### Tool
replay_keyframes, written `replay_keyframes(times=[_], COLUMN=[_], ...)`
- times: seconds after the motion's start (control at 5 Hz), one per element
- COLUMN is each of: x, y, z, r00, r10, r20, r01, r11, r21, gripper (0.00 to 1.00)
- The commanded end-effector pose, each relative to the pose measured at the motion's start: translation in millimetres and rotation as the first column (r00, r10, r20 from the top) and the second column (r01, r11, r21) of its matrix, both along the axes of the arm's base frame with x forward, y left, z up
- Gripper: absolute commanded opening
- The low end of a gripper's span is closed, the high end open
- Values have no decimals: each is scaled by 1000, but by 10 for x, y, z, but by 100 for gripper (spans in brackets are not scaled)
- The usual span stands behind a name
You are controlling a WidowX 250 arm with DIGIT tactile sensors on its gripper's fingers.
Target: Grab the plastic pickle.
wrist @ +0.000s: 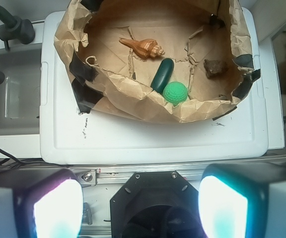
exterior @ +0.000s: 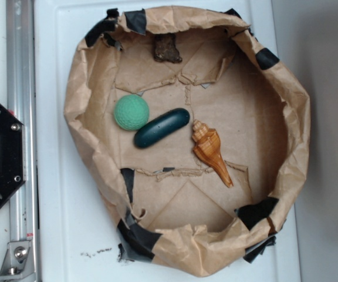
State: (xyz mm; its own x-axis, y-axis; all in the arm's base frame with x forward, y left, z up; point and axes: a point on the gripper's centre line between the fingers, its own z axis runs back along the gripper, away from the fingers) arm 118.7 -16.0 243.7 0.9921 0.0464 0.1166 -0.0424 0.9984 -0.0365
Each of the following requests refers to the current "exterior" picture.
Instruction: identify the dark green plastic pickle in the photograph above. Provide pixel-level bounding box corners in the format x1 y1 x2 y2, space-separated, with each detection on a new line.
133 108 190 149

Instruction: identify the brown paper bag tray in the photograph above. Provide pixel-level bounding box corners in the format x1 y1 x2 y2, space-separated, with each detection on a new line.
64 6 310 277

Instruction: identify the orange spiral seashell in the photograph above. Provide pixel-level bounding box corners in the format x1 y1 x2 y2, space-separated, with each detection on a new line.
192 120 234 188

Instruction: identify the green foam golf ball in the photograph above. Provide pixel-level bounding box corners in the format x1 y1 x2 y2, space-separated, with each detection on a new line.
113 95 150 131

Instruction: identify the white plastic tray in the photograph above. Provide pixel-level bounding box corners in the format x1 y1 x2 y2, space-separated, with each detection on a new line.
34 1 301 281

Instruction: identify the aluminium extrusion rail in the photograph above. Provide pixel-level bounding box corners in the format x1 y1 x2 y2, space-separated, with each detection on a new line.
5 0 40 244

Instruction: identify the metal corner bracket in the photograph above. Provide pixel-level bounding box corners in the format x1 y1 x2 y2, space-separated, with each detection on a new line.
0 240 36 281

